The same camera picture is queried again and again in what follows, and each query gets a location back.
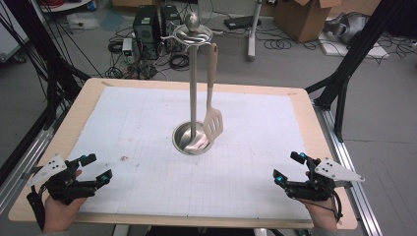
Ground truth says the flat black device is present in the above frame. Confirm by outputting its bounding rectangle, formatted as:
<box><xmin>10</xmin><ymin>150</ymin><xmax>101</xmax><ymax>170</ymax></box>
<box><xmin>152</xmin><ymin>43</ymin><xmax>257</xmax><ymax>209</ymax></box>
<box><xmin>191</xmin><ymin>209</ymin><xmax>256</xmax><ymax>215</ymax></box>
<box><xmin>223</xmin><ymin>15</ymin><xmax>263</xmax><ymax>30</ymax></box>

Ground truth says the coiled black cable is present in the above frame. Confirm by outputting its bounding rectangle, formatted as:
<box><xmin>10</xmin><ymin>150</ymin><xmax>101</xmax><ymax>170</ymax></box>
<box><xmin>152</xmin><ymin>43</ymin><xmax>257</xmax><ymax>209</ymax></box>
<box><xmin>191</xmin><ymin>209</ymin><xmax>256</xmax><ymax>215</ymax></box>
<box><xmin>264</xmin><ymin>38</ymin><xmax>293</xmax><ymax>51</ymax></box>

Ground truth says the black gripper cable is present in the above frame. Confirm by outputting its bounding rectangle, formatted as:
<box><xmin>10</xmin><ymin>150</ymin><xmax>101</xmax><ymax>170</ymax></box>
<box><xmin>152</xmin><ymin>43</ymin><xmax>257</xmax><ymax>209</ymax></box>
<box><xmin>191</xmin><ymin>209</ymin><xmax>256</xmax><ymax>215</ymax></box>
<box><xmin>329</xmin><ymin>189</ymin><xmax>344</xmax><ymax>221</ymax></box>

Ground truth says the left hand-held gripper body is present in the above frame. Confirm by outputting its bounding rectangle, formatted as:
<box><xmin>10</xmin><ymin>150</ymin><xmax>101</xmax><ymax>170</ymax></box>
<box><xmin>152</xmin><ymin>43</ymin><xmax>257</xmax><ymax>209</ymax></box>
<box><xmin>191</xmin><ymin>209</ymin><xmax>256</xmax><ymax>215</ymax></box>
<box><xmin>26</xmin><ymin>153</ymin><xmax>99</xmax><ymax>207</ymax></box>

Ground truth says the black computer tower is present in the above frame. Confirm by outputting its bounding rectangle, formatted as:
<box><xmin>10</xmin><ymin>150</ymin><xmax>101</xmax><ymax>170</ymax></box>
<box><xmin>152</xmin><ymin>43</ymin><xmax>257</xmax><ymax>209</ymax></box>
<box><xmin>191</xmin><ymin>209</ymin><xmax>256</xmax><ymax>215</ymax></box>
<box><xmin>132</xmin><ymin>4</ymin><xmax>162</xmax><ymax>60</ymax></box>
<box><xmin>160</xmin><ymin>4</ymin><xmax>182</xmax><ymax>42</ymax></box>

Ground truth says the white foam board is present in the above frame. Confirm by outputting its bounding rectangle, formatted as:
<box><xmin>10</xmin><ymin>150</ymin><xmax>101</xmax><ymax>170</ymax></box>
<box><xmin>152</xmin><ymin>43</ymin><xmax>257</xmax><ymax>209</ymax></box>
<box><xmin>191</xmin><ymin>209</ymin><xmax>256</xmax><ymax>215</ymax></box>
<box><xmin>319</xmin><ymin>40</ymin><xmax>391</xmax><ymax>60</ymax></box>

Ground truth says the black metal frame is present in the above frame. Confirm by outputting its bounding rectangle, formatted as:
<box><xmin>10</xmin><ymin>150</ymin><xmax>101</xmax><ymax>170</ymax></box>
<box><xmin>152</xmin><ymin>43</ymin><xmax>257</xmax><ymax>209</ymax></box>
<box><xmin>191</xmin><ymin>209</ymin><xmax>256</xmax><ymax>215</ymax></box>
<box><xmin>304</xmin><ymin>0</ymin><xmax>406</xmax><ymax>143</ymax></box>
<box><xmin>0</xmin><ymin>0</ymin><xmax>91</xmax><ymax>185</ymax></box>

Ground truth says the white grid mat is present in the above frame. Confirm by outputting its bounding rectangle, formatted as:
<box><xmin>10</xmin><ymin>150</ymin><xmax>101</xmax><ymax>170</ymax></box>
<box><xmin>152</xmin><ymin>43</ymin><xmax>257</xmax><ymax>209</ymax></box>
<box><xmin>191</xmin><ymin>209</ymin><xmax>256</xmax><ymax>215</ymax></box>
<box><xmin>67</xmin><ymin>86</ymin><xmax>313</xmax><ymax>220</ymax></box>

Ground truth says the large open cardboard box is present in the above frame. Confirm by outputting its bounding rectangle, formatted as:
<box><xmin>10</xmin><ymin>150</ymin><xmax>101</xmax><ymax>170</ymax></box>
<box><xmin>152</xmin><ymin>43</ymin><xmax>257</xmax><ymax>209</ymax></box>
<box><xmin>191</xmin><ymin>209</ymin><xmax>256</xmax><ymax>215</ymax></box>
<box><xmin>273</xmin><ymin>0</ymin><xmax>339</xmax><ymax>43</ymax></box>

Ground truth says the grey backpack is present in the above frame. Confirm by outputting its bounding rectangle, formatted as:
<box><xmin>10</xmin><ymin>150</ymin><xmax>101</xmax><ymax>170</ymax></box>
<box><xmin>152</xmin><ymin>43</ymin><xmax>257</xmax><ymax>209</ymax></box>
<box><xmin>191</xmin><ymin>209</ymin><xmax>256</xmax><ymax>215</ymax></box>
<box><xmin>324</xmin><ymin>12</ymin><xmax>372</xmax><ymax>45</ymax></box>

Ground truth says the metal utensil stand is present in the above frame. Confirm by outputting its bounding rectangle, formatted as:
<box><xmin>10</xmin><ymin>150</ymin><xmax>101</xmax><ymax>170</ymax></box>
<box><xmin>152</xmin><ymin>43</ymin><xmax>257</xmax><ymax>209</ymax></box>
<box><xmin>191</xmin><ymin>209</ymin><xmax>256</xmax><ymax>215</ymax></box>
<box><xmin>162</xmin><ymin>12</ymin><xmax>215</xmax><ymax>156</ymax></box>

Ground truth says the aluminium rail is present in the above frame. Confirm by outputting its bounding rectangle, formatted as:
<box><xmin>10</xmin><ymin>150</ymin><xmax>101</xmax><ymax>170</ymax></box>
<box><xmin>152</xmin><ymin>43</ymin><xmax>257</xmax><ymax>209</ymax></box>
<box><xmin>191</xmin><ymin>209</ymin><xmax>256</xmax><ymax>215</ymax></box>
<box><xmin>314</xmin><ymin>104</ymin><xmax>384</xmax><ymax>236</ymax></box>
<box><xmin>0</xmin><ymin>126</ymin><xmax>56</xmax><ymax>215</ymax></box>

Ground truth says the beige slotted spatula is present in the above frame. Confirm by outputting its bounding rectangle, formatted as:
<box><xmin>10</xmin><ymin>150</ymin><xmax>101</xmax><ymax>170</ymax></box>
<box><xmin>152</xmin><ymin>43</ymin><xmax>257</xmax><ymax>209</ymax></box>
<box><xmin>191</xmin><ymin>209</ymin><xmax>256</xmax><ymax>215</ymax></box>
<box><xmin>202</xmin><ymin>42</ymin><xmax>225</xmax><ymax>145</ymax></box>

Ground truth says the person's left hand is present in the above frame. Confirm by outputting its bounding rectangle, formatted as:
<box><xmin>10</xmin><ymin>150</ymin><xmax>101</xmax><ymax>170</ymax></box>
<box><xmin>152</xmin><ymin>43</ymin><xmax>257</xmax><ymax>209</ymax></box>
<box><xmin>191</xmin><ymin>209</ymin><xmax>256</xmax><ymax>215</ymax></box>
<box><xmin>42</xmin><ymin>195</ymin><xmax>88</xmax><ymax>234</ymax></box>

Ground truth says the black strap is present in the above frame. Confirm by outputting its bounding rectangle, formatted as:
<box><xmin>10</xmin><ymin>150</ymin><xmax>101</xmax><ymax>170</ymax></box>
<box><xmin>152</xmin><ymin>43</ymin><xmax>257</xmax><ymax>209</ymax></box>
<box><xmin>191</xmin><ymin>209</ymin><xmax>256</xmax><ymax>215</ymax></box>
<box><xmin>27</xmin><ymin>185</ymin><xmax>47</xmax><ymax>231</ymax></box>

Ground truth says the person's right hand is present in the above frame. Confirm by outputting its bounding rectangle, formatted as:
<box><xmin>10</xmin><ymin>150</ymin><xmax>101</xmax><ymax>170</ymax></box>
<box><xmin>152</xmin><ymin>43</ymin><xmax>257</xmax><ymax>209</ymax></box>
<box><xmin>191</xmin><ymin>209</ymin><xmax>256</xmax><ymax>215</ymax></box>
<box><xmin>300</xmin><ymin>197</ymin><xmax>339</xmax><ymax>232</ymax></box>

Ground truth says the white power adapter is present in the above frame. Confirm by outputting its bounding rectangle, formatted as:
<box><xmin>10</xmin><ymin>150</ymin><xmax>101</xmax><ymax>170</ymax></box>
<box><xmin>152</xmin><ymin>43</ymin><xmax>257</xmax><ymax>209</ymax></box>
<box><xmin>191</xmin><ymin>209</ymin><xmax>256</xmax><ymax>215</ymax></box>
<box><xmin>121</xmin><ymin>37</ymin><xmax>134</xmax><ymax>64</ymax></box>

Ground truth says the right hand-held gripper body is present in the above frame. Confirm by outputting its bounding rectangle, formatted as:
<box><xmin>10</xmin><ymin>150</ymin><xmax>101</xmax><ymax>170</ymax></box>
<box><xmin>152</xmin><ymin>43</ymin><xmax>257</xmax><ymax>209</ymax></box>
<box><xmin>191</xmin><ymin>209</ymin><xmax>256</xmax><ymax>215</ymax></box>
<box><xmin>283</xmin><ymin>156</ymin><xmax>366</xmax><ymax>203</ymax></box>

